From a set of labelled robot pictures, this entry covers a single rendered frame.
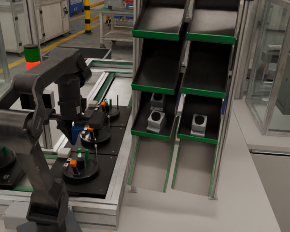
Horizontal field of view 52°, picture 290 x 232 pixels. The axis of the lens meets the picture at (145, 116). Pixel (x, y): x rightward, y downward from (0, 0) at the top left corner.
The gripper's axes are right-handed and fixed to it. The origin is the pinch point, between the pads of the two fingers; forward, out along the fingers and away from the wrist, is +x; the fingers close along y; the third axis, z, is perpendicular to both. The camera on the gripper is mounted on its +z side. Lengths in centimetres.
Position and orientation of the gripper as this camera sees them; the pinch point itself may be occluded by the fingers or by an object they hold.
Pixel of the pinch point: (72, 134)
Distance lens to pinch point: 87.7
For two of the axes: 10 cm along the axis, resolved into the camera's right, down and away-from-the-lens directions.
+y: -9.9, -0.7, 0.7
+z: 0.9, -4.5, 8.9
